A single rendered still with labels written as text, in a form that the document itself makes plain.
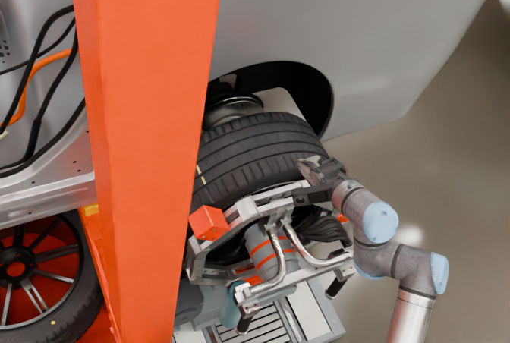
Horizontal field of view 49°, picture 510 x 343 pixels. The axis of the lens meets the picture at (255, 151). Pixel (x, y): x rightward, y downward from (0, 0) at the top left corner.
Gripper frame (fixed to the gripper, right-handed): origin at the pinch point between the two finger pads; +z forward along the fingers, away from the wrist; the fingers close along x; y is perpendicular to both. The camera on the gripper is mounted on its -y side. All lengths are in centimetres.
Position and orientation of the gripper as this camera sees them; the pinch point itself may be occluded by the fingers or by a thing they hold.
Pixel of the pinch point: (297, 164)
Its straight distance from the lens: 161.7
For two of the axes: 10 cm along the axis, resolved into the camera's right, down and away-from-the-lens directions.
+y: 8.6, -4.3, 2.8
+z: -4.6, -4.1, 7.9
